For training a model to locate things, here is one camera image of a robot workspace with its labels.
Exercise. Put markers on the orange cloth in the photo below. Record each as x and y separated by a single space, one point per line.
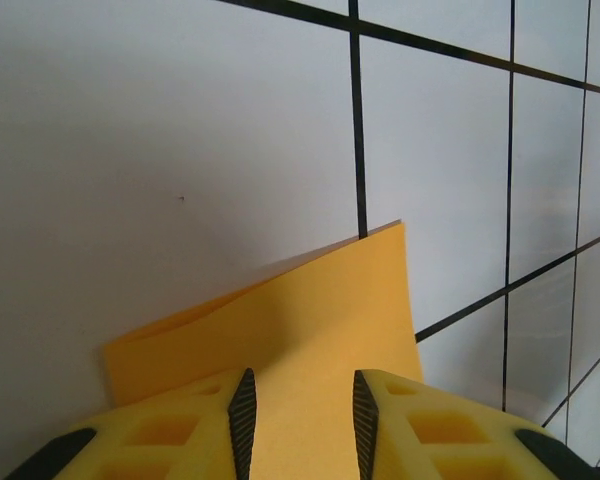
330 320

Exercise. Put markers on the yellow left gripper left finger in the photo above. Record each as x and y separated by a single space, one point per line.
145 440

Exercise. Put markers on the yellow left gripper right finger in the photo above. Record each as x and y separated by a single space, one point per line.
455 440

